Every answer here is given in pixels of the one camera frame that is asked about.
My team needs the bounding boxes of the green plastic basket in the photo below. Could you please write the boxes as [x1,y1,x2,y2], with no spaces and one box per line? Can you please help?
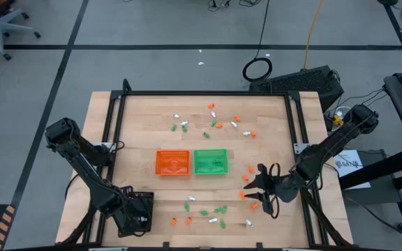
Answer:
[193,149,230,176]

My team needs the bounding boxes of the black computer tower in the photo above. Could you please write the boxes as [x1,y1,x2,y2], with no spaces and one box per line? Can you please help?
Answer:
[248,65,345,112]

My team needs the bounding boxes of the white paper sheet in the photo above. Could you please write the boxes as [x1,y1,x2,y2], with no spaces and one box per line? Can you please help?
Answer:
[333,149,371,190]

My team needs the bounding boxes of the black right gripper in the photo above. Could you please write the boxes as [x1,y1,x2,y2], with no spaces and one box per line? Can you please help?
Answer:
[244,163,306,214]

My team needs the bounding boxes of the black coiled cable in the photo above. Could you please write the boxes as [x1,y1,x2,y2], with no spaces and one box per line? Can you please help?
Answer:
[241,0,274,83]

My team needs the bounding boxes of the blue seat office chair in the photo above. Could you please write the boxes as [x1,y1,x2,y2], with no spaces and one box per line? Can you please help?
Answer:
[0,0,42,61]

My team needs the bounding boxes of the orange plastic basket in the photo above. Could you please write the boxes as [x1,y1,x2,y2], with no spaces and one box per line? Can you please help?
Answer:
[154,149,191,176]

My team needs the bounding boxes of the black floor cables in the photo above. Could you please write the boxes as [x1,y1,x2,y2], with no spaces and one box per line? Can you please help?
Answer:
[206,0,258,8]

